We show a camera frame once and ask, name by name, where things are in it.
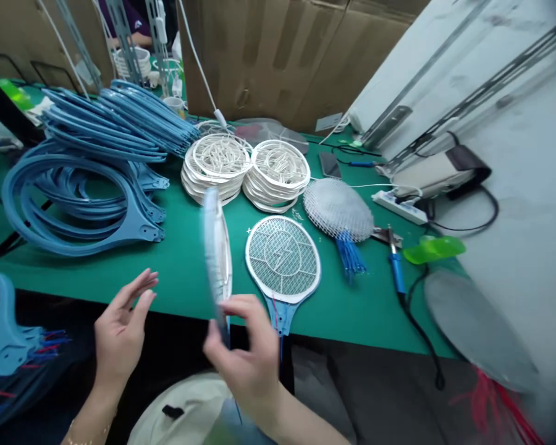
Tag person's right hand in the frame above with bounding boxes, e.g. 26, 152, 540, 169
202, 294, 284, 410

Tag person's left hand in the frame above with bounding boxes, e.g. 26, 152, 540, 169
94, 268, 160, 386

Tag person's right fingers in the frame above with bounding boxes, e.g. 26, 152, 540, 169
202, 318, 232, 370

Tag person's right thumb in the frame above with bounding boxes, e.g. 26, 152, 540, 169
216, 294, 263, 323

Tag person's left fingers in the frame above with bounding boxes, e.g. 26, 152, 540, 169
118, 268, 160, 325

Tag blue white racket head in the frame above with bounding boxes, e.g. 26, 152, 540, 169
202, 186, 235, 349

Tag green table mat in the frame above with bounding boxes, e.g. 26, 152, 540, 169
0, 82, 474, 361

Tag white racket head lightning mesh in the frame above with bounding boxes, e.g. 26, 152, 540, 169
245, 214, 322, 338

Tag white cloth bag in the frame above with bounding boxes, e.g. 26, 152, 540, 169
127, 370, 243, 445

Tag pile of blue racket frames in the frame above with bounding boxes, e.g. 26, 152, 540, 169
1, 138, 171, 258

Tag stack of white round grids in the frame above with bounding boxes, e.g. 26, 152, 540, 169
241, 138, 312, 214
180, 133, 254, 208

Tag pile of assembled blue rackets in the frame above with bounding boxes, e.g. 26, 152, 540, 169
0, 268, 71, 420

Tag blue soldering iron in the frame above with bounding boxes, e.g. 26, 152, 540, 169
386, 224, 408, 299

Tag black smartphone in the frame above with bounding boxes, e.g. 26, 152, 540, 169
318, 151, 343, 180

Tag leaning stack of blue frames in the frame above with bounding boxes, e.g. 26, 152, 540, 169
38, 78, 201, 164

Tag pile of grey meshes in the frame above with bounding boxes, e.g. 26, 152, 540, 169
234, 117, 310, 155

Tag white cup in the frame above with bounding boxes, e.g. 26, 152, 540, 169
162, 96, 187, 119

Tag white power strip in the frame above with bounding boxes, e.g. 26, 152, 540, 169
371, 189, 430, 226

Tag green plastic fan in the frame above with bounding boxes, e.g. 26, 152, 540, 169
402, 234, 467, 266

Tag green bottle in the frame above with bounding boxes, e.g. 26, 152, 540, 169
0, 77, 34, 113

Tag beige and black bag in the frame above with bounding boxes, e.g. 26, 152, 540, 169
390, 144, 493, 201

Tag large cardboard box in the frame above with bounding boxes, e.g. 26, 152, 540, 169
177, 0, 429, 136

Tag white board with metal rails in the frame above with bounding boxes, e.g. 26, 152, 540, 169
347, 0, 556, 418

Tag pile of meshes blue wires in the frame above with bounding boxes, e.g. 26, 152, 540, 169
303, 177, 376, 284

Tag black soldering iron cable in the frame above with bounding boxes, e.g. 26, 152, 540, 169
397, 271, 447, 391

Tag white cable with switch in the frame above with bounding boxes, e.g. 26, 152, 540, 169
177, 0, 234, 136

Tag stack of meshes red wires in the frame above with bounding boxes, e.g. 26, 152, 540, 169
423, 270, 545, 445

